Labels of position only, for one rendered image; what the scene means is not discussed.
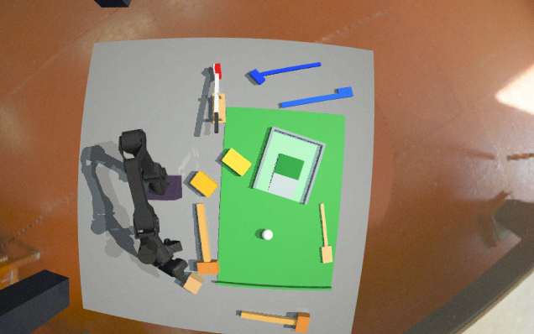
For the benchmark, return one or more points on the white golf ball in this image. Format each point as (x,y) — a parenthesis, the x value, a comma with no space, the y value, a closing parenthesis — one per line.
(267,234)

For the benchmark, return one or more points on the green flat mat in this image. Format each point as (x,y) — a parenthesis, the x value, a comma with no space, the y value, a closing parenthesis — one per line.
(293,256)

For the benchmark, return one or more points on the tan cube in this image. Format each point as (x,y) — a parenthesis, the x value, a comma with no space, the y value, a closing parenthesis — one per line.
(194,283)

